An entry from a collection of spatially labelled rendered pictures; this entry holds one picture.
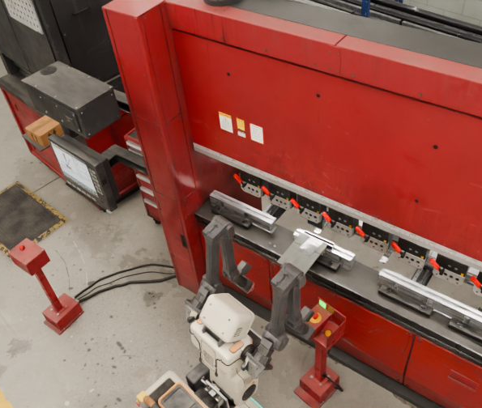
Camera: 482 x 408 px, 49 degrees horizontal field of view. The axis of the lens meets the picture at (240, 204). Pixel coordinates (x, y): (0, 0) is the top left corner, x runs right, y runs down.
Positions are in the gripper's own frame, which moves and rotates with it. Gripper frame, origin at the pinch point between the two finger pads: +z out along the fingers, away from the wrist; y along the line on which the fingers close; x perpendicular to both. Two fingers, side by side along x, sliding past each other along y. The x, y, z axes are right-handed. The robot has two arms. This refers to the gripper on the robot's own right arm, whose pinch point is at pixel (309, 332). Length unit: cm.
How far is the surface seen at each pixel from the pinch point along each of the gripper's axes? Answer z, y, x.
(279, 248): 29, 56, -30
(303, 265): 13.8, 30.0, -27.9
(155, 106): -64, 120, -49
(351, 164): -39, 17, -77
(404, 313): 33, -26, -38
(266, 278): 55, 64, -10
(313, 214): 1, 37, -53
